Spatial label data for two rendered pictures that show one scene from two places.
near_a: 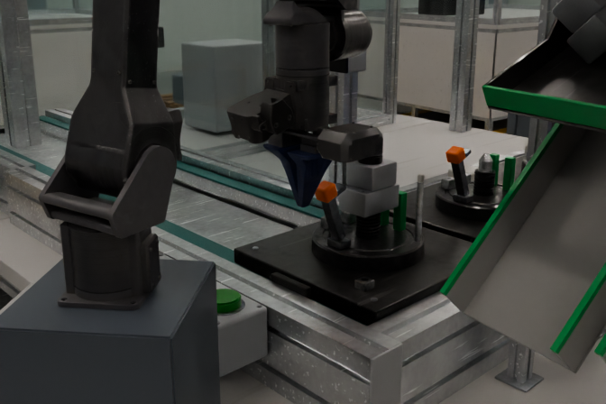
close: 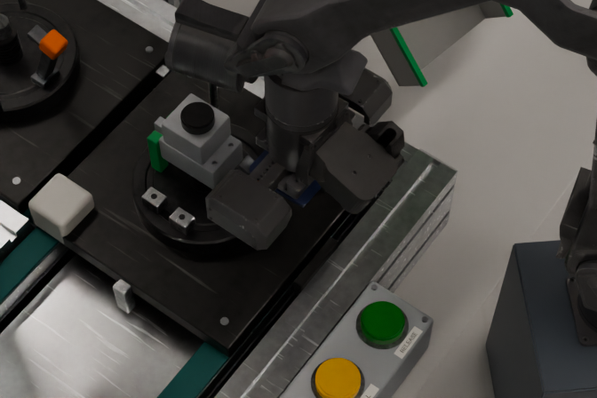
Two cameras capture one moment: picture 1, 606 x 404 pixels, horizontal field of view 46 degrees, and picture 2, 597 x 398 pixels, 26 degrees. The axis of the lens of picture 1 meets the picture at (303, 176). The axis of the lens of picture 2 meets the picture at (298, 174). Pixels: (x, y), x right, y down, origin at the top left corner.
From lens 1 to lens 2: 1.27 m
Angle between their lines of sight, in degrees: 82
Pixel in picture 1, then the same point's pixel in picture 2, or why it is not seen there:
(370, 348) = (437, 173)
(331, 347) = (427, 212)
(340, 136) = (383, 90)
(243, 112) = (382, 176)
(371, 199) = (233, 140)
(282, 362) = not seen: hidden behind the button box
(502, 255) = not seen: hidden behind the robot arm
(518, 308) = (424, 34)
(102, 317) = not seen: outside the picture
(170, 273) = (556, 272)
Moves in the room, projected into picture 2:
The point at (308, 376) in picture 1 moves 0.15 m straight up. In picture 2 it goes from (405, 259) to (417, 178)
